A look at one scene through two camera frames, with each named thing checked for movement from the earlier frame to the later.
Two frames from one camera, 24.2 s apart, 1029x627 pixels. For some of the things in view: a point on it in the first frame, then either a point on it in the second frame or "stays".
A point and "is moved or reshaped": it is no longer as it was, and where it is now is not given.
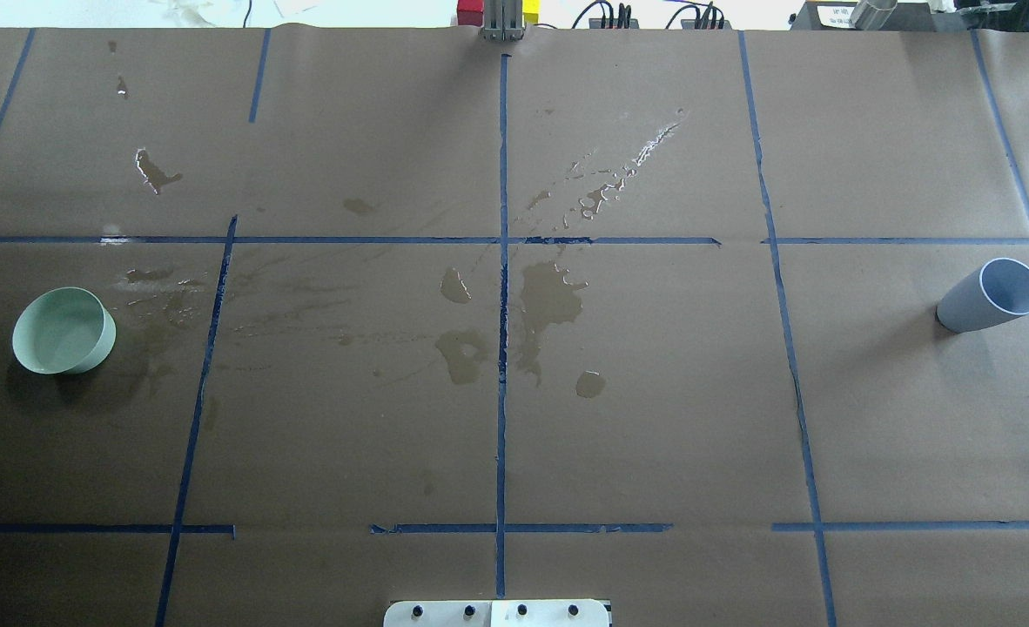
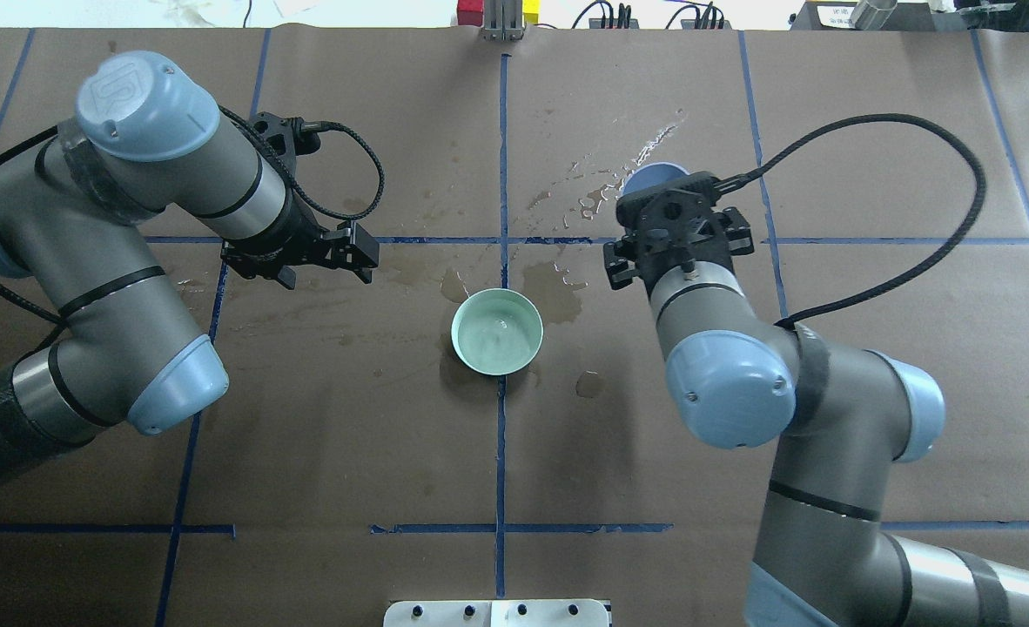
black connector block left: x=613 y=23 stays
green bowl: x=64 y=331 is moved or reshaped
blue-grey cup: x=1003 y=288 -> x=650 y=173
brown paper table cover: x=645 y=315 stays
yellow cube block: x=532 y=11 stays
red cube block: x=470 y=12 stays
